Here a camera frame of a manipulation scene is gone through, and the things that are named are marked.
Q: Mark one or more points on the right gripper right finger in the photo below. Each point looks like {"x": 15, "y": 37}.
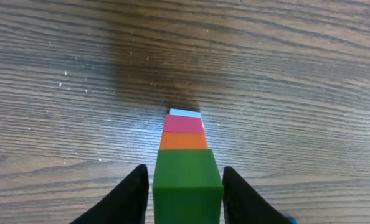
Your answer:
{"x": 241, "y": 202}

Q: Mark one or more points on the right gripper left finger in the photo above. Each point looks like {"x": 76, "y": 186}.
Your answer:
{"x": 126, "y": 202}

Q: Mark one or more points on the green cube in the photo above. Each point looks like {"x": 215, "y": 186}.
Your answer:
{"x": 186, "y": 183}

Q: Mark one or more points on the orange cube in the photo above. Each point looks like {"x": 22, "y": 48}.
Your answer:
{"x": 183, "y": 141}

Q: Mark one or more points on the pink cube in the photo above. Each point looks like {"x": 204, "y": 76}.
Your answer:
{"x": 183, "y": 124}

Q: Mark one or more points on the white cube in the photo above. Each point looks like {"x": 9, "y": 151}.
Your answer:
{"x": 185, "y": 112}

